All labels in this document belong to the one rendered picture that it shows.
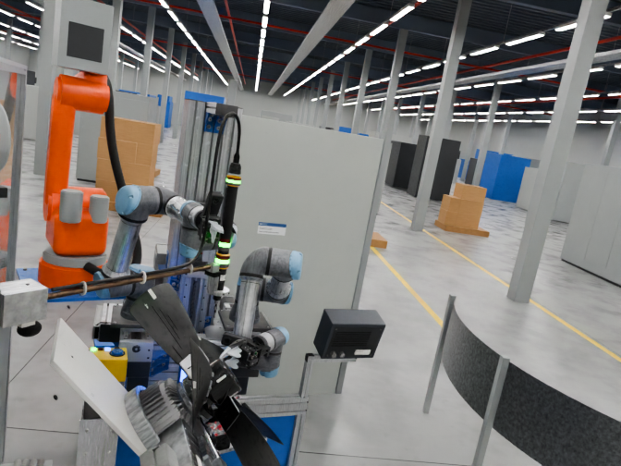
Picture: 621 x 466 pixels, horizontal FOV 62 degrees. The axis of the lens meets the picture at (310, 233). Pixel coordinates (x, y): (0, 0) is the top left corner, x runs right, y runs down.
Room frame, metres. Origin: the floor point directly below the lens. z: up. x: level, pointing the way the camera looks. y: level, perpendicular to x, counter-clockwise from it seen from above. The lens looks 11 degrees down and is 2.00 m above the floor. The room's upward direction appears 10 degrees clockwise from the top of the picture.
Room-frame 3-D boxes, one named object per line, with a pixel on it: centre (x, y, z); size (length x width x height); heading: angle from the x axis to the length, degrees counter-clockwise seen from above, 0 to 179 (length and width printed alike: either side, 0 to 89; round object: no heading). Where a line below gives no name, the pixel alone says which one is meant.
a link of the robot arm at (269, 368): (1.91, 0.09, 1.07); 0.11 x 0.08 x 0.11; 95
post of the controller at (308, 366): (2.08, -0.09, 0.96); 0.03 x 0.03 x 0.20; 24
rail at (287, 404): (1.91, 0.31, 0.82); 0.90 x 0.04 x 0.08; 114
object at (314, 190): (3.57, 0.10, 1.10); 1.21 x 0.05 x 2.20; 114
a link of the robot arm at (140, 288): (2.22, 0.72, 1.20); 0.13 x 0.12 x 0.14; 138
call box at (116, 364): (1.75, 0.67, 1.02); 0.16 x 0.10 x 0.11; 114
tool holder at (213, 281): (1.53, 0.26, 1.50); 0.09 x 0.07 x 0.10; 149
